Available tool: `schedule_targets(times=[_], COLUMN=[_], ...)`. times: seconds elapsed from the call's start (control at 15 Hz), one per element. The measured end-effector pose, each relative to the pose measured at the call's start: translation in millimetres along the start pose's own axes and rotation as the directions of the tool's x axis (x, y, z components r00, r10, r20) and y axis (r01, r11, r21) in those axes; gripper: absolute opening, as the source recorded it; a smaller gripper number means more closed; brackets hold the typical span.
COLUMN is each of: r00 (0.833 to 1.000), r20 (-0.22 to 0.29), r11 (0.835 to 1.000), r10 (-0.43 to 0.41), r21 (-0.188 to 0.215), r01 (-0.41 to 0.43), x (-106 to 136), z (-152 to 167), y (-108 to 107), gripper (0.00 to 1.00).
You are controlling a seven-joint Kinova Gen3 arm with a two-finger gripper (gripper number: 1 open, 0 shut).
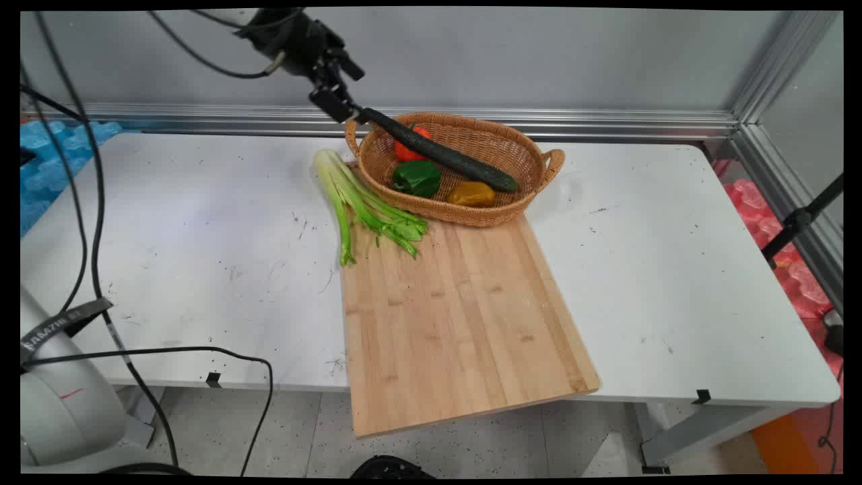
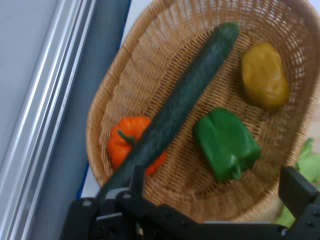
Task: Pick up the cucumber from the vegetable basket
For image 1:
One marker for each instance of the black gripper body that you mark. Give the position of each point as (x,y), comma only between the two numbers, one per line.
(293,44)

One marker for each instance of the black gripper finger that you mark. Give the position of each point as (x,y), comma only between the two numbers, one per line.
(331,103)
(348,67)

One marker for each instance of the dark green cucumber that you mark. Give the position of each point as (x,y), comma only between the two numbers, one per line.
(438,151)

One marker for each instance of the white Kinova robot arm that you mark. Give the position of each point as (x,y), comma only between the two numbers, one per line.
(64,411)

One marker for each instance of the red tomato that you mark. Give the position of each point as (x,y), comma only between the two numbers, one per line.
(406,151)

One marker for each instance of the green celery bunch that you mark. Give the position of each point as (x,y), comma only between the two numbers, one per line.
(357,202)

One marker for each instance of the green bell pepper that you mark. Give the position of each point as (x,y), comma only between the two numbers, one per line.
(417,177)

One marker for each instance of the woven wicker basket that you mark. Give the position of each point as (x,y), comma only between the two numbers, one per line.
(465,202)

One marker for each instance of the yellow bell pepper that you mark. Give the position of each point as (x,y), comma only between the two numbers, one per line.
(471,194)

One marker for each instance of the bamboo cutting board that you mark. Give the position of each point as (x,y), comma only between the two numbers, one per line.
(458,323)

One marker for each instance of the blue foam mat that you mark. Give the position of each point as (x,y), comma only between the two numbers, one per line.
(47,168)

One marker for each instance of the black tape piece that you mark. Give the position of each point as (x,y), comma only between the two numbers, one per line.
(702,397)
(213,379)

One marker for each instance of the black round floor object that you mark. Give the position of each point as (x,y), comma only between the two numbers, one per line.
(390,468)

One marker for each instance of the black tripod stand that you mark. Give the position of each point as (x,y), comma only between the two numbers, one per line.
(798,219)

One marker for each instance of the red foam mat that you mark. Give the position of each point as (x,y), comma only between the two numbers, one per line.
(798,276)

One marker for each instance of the grey metal table leg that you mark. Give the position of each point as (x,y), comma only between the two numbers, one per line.
(707,431)

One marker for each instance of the black power adapter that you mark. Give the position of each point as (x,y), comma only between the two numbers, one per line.
(835,340)

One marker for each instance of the orange floor strip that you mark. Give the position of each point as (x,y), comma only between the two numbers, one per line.
(781,444)

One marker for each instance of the aluminium frame rail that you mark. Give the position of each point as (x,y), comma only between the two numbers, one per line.
(788,202)
(471,121)

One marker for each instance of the aluminium frame post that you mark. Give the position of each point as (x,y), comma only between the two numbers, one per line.
(784,64)

